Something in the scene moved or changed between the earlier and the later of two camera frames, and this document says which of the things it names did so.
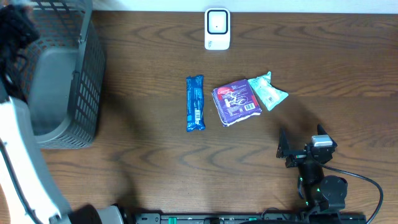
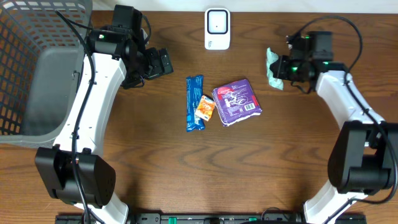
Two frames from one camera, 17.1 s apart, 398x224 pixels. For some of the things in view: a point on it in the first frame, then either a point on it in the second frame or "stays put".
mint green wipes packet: x=270 y=96 -> x=270 y=58
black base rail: x=288 y=218 stays put
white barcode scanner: x=217 y=28 stays put
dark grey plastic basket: x=63 y=76 stays put
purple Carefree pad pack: x=236 y=102 stays put
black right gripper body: x=300 y=156 -> x=275 y=68
